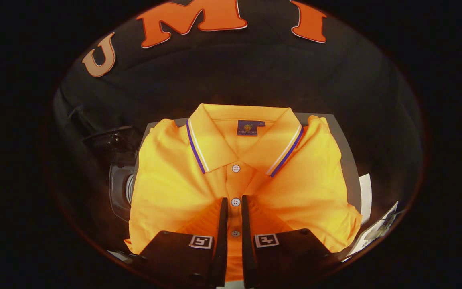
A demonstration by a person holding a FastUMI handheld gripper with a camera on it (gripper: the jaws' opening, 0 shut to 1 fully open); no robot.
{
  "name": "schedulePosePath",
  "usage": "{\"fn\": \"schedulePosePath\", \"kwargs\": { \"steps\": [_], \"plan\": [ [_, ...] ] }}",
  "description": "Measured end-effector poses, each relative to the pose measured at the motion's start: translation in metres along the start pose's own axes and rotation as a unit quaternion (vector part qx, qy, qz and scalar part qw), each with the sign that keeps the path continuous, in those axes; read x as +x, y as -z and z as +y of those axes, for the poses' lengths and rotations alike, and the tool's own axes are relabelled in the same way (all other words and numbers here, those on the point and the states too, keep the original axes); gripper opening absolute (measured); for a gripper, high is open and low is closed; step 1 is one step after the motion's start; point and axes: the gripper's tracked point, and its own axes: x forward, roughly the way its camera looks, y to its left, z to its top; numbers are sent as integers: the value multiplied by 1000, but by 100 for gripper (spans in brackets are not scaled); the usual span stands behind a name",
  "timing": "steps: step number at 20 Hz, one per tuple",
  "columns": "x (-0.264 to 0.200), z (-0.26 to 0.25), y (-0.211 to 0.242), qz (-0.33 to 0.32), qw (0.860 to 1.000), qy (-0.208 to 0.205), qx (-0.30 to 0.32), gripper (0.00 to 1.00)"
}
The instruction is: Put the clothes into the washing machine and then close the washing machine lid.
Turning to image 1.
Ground white paper sheet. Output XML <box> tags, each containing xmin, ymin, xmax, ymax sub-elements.
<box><xmin>359</xmin><ymin>173</ymin><xmax>372</xmax><ymax>225</ymax></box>

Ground grey drawer cabinet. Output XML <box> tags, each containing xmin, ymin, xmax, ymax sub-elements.
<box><xmin>135</xmin><ymin>112</ymin><xmax>362</xmax><ymax>257</ymax></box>

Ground printed paper sheet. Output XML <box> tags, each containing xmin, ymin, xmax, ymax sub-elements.
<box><xmin>343</xmin><ymin>201</ymin><xmax>400</xmax><ymax>261</ymax></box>

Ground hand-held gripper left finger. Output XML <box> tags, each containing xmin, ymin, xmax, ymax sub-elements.
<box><xmin>137</xmin><ymin>197</ymin><xmax>229</xmax><ymax>288</ymax></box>

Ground small grey washing machine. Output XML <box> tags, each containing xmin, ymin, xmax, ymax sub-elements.
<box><xmin>107</xmin><ymin>159</ymin><xmax>137</xmax><ymax>223</ymax></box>

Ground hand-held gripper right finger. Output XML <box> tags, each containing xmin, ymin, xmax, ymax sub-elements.
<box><xmin>241</xmin><ymin>195</ymin><xmax>336</xmax><ymax>289</ymax></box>

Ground yellow polo shirt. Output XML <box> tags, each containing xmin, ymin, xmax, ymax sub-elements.
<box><xmin>125</xmin><ymin>103</ymin><xmax>363</xmax><ymax>281</ymax></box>

